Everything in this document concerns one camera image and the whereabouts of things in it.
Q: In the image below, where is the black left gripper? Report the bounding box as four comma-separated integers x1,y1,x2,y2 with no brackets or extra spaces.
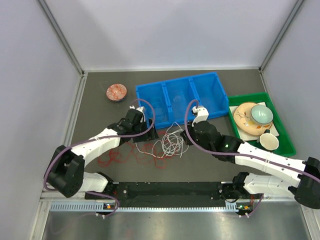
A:
131,117,159,143

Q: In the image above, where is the red wire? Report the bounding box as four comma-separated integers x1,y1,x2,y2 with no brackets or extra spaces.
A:
97,129,168,170

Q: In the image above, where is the white wire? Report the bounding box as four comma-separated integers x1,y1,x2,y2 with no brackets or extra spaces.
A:
134,121,190,161

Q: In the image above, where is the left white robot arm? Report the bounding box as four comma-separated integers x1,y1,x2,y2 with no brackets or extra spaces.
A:
43,106,157,199

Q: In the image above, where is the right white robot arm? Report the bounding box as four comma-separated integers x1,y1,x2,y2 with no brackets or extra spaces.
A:
182,120,320,210

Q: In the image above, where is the red patterned small plate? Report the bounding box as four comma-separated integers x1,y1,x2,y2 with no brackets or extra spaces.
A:
106,83,128,102

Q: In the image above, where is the tan patterned plate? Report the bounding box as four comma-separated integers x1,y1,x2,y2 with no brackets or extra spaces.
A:
233,102,274,136

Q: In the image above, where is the blue three-compartment bin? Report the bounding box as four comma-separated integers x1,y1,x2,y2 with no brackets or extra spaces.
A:
135,72,229,130

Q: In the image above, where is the light green bowl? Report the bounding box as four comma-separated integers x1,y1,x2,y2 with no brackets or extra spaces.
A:
250,104,274,125

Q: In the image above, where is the white cup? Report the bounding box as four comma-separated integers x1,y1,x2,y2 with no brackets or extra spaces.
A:
256,129,279,151

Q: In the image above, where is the green plastic tray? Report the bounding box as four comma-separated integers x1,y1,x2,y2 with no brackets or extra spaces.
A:
228,92,296,157

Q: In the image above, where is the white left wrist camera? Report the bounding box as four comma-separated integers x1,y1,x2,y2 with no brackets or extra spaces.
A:
129,105,146,123

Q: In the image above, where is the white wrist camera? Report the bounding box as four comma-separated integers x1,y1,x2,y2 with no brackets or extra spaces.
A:
191,105,209,127
129,105,146,123

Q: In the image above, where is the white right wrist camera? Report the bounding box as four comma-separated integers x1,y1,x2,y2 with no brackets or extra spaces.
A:
191,105,209,127

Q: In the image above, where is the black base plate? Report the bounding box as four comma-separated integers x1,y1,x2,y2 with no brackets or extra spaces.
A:
84,181,251,208

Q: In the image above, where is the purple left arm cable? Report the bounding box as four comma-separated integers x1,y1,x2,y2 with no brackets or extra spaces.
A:
43,98,156,218

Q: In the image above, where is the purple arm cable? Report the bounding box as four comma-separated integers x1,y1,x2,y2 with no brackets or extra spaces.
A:
43,98,156,218
184,99,320,218

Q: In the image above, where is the grey slotted cable duct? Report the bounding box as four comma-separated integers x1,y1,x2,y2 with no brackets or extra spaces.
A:
49,201,242,213

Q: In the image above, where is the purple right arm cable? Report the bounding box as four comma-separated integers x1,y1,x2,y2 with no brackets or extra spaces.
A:
184,99,320,218

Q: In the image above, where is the aluminium frame left post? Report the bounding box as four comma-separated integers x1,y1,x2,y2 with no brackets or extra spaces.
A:
36,0,85,76

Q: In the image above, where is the aluminium frame post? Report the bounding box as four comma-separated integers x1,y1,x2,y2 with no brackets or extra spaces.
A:
258,0,306,74
36,0,85,76

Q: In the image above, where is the aluminium frame right post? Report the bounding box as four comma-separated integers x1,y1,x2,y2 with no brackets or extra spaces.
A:
258,0,306,74

